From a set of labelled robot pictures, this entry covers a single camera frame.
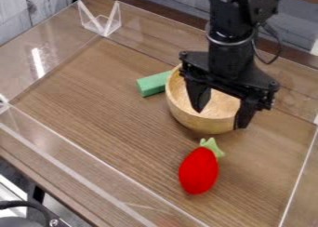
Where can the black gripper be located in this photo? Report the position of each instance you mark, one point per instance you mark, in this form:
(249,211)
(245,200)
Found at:
(226,68)

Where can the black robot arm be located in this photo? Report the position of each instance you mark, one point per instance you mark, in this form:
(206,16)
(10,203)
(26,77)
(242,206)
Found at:
(236,20)

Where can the green foam block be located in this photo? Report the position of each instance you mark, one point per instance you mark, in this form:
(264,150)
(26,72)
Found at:
(153,84)

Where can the clear acrylic corner bracket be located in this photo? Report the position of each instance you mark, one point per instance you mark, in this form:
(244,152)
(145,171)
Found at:
(103,25)

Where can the black metal table bracket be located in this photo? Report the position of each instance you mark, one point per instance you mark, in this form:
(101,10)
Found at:
(41,214)

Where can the red felt strawberry toy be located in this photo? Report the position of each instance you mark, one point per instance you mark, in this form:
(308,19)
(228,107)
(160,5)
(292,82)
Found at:
(198,171)

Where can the wooden bowl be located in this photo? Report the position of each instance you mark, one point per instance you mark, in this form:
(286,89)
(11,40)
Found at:
(217,118)

